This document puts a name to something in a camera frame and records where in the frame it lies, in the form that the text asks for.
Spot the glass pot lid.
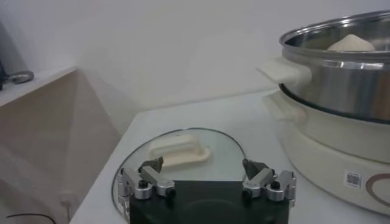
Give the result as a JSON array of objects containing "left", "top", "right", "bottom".
[{"left": 111, "top": 127, "right": 247, "bottom": 214}]

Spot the white steamed baozi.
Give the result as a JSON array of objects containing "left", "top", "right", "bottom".
[{"left": 327, "top": 33, "right": 376, "bottom": 52}]

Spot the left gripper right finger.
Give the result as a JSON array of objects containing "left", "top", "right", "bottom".
[{"left": 242, "top": 158, "right": 297, "bottom": 209}]

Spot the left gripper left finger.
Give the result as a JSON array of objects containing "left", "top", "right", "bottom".
[{"left": 117, "top": 156, "right": 177, "bottom": 223}]

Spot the white side table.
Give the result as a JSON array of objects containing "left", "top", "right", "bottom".
[{"left": 0, "top": 65, "right": 122, "bottom": 224}]

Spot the stainless steel steamer basket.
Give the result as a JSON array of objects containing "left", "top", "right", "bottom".
[{"left": 257, "top": 10, "right": 390, "bottom": 124}]

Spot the black looped floor cable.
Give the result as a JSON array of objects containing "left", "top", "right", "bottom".
[{"left": 5, "top": 212, "right": 57, "bottom": 224}]

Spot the cream electric cooker base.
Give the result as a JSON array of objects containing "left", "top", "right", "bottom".
[{"left": 263, "top": 88, "right": 390, "bottom": 217}]

